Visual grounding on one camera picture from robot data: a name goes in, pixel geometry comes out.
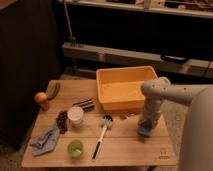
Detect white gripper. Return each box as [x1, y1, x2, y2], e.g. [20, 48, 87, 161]
[138, 98, 163, 128]

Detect blue sponge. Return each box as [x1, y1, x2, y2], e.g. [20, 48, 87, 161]
[137, 120, 152, 137]

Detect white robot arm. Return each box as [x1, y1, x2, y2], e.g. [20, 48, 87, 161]
[137, 77, 213, 171]

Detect small brown crumbs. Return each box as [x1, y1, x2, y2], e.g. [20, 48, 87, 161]
[120, 114, 135, 120]

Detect white dish brush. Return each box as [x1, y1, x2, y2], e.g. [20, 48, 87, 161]
[92, 115, 113, 160]

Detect orange plastic bin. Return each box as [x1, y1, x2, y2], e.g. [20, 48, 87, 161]
[96, 66, 157, 111]

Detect white paper cup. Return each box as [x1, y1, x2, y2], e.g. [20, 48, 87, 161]
[67, 106, 84, 127]

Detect green plastic cup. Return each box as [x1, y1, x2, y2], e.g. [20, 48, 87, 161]
[67, 140, 83, 158]

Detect brown grape bunch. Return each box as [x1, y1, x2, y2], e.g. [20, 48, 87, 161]
[56, 111, 67, 134]

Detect metal shelf rack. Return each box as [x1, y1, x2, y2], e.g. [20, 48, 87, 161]
[54, 0, 213, 78]

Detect green cucumber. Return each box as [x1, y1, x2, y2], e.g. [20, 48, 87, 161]
[48, 82, 60, 100]

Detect blue-grey cloth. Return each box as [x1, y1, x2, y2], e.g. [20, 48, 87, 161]
[30, 125, 60, 156]

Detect orange fruit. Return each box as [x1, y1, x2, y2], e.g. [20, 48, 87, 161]
[34, 92, 48, 104]

